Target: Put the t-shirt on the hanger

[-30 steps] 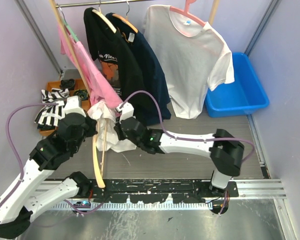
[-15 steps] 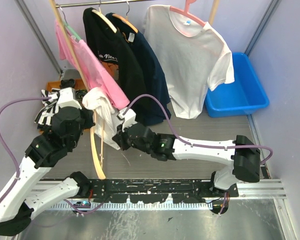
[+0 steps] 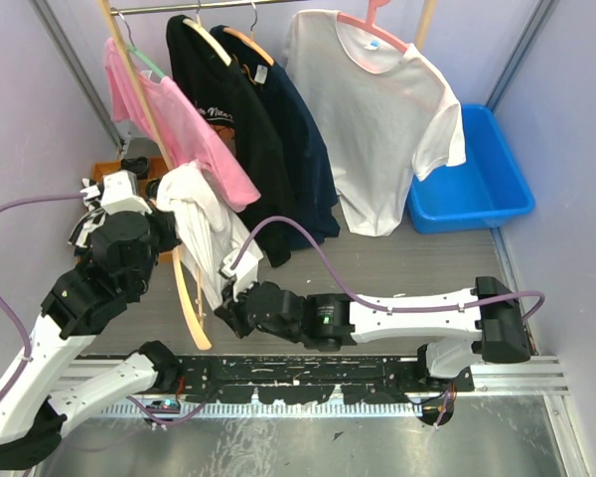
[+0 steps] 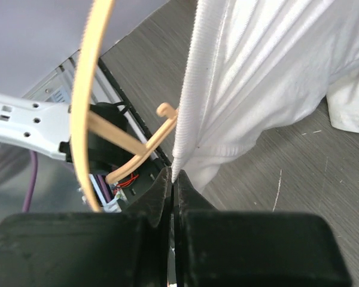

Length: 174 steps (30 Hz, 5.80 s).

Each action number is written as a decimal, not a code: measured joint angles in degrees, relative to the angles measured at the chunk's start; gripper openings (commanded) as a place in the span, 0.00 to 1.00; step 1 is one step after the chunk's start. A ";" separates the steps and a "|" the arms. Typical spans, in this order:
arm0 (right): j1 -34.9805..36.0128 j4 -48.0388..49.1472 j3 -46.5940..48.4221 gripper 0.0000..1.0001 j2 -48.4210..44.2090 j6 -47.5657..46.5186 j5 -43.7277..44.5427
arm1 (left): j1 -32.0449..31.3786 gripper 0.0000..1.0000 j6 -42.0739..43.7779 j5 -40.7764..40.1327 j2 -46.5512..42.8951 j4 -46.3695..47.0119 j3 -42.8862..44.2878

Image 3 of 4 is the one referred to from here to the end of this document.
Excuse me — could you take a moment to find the white t-shirt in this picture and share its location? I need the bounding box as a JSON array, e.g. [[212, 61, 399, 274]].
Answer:
[[285, 9, 466, 237], [157, 162, 260, 310]]

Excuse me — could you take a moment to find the cream wooden hanger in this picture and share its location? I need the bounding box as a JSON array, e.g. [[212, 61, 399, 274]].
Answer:
[[172, 245, 212, 351]]

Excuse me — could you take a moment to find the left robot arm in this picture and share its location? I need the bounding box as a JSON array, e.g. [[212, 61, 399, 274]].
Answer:
[[0, 211, 183, 471]]

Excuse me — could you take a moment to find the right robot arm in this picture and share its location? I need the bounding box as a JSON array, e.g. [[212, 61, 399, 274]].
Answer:
[[215, 276, 531, 392]]

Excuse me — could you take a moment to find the pink t-shirt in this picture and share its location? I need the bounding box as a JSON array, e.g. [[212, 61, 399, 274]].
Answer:
[[103, 39, 261, 212]]

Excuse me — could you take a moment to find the navy blue t-shirt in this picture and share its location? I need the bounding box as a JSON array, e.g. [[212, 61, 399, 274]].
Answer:
[[211, 25, 340, 243]]

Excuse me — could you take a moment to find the black printed t-shirt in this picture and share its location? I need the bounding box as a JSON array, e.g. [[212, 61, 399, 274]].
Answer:
[[165, 13, 299, 268]]

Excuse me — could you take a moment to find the green hanger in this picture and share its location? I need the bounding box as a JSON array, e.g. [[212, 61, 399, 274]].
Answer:
[[118, 13, 166, 80]]

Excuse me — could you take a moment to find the wooden hanger under black shirt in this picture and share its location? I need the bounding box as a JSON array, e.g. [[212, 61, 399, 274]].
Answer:
[[183, 0, 231, 67]]

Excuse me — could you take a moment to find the wooden hanger under navy shirt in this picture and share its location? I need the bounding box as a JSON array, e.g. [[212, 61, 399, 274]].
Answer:
[[223, 1, 274, 67]]

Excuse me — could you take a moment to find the white hanging t-shirt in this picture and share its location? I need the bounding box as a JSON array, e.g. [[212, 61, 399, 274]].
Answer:
[[285, 9, 466, 237]]

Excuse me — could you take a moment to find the pink plastic hanger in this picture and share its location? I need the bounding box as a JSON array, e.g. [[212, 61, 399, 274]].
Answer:
[[337, 0, 408, 54]]

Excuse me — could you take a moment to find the orange wooden organizer tray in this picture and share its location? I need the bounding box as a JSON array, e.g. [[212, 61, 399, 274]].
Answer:
[[87, 163, 180, 273]]

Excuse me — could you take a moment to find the black belt roll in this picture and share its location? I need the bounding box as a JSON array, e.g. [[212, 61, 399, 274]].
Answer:
[[120, 156, 150, 179]]

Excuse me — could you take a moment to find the black white striped cloth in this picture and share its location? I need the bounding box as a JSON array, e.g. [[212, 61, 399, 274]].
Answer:
[[69, 178, 106, 254]]

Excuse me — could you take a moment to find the blue plastic bin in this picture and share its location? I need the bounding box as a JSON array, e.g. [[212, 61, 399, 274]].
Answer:
[[407, 104, 535, 235]]

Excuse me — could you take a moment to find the wooden clothes rack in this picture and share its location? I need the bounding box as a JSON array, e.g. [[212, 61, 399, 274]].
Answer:
[[95, 0, 438, 175]]

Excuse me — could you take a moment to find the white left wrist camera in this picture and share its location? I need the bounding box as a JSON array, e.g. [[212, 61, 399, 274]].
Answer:
[[100, 170, 151, 215]]

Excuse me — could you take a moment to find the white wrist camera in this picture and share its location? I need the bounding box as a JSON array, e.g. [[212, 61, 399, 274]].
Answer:
[[100, 170, 151, 215], [219, 249, 259, 301]]

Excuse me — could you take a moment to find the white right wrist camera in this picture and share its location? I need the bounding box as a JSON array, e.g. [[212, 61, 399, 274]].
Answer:
[[219, 249, 259, 301]]

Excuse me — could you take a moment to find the perforated metal cable tray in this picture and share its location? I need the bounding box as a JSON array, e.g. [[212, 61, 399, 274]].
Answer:
[[95, 397, 422, 418]]

